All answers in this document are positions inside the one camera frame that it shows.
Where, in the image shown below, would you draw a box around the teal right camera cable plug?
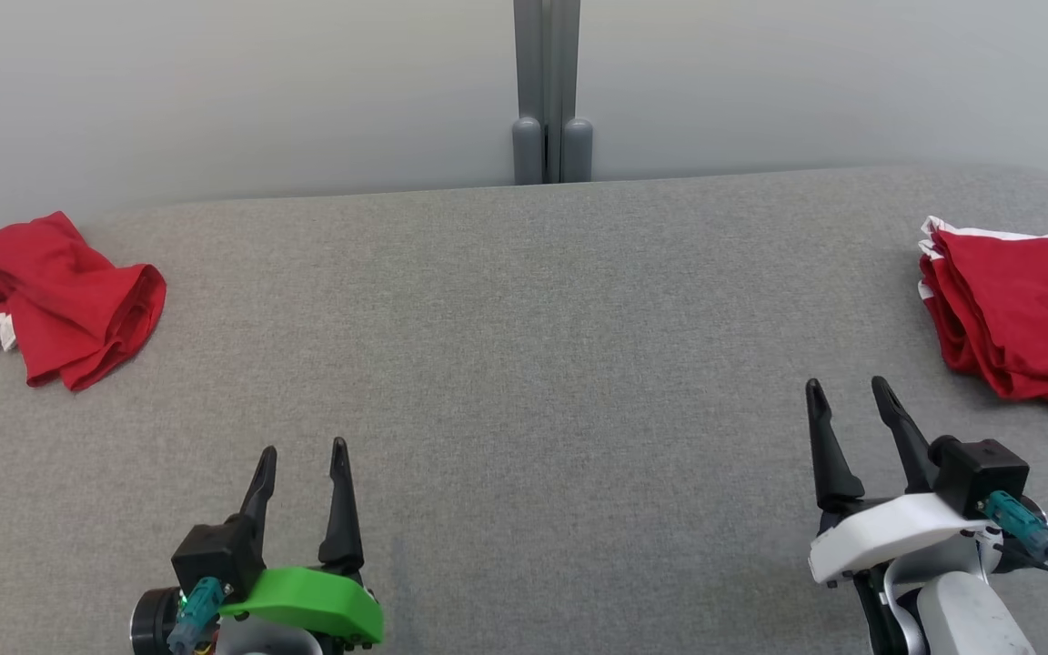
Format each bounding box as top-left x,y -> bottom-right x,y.
983,491 -> 1048,655

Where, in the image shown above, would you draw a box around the red Bulls basketball jersey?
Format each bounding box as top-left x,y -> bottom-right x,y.
0,211 -> 167,419

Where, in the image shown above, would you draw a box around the teal left camera cable plug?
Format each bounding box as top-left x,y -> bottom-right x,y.
166,576 -> 227,655

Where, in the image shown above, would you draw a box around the teal camera cable plug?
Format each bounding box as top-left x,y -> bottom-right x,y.
983,491 -> 1048,655
166,576 -> 227,655

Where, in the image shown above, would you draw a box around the red shorts with white stripe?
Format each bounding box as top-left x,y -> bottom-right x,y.
917,216 -> 1048,418

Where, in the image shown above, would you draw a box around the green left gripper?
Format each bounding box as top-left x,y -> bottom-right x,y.
217,438 -> 386,649

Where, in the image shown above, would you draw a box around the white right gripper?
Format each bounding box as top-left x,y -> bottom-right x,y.
805,376 -> 1003,588

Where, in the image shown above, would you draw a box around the grey metal partition post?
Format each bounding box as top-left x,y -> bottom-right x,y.
513,0 -> 548,186
549,0 -> 594,183

